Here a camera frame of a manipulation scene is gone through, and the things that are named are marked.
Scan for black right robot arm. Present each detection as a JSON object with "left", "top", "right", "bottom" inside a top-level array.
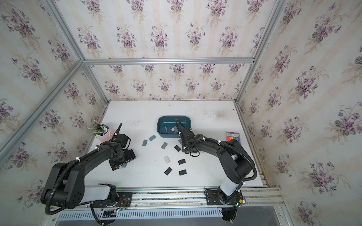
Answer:
[{"left": 175, "top": 119, "right": 257, "bottom": 206}]

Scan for black eraser middle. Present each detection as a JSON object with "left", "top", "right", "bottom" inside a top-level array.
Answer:
[{"left": 178, "top": 159, "right": 186, "bottom": 165}]

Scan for aluminium frame horizontal rail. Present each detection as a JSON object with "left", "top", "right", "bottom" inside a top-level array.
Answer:
[{"left": 83, "top": 57, "right": 255, "bottom": 66}]

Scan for black eraser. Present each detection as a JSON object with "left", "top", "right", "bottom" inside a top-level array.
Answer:
[
  {"left": 178, "top": 159, "right": 186, "bottom": 165},
  {"left": 164, "top": 167, "right": 172, "bottom": 176},
  {"left": 174, "top": 145, "right": 181, "bottom": 152},
  {"left": 179, "top": 170, "right": 187, "bottom": 176}
]

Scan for grey eraser centre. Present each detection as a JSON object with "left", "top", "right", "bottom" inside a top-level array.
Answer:
[{"left": 161, "top": 142, "right": 168, "bottom": 149}]

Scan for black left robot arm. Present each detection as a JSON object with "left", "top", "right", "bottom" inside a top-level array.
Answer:
[{"left": 41, "top": 129, "right": 136, "bottom": 216}]

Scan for black eraser upper centre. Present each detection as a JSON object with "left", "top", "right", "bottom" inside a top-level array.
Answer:
[{"left": 174, "top": 145, "right": 181, "bottom": 152}]

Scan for pink pen cup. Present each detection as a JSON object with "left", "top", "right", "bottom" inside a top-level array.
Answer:
[{"left": 88, "top": 120, "right": 114, "bottom": 142}]

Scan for coloured highlighter pack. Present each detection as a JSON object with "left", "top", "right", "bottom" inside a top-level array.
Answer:
[{"left": 226, "top": 132, "right": 240, "bottom": 143}]

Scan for teal plastic storage box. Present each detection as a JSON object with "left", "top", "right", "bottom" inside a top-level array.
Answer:
[{"left": 156, "top": 115, "right": 191, "bottom": 138}]

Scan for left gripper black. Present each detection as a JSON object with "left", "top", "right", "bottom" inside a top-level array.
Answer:
[{"left": 109, "top": 149, "right": 136, "bottom": 171}]

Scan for black eraser lower left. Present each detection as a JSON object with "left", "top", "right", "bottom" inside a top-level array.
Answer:
[{"left": 164, "top": 167, "right": 172, "bottom": 176}]

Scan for white eraser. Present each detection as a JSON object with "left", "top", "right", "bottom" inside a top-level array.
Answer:
[{"left": 164, "top": 156, "right": 171, "bottom": 164}]

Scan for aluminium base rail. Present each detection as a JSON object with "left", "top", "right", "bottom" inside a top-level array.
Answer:
[{"left": 42, "top": 187, "right": 292, "bottom": 226}]

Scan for black eraser lower right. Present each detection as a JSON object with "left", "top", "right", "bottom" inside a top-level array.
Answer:
[{"left": 179, "top": 170, "right": 187, "bottom": 176}]

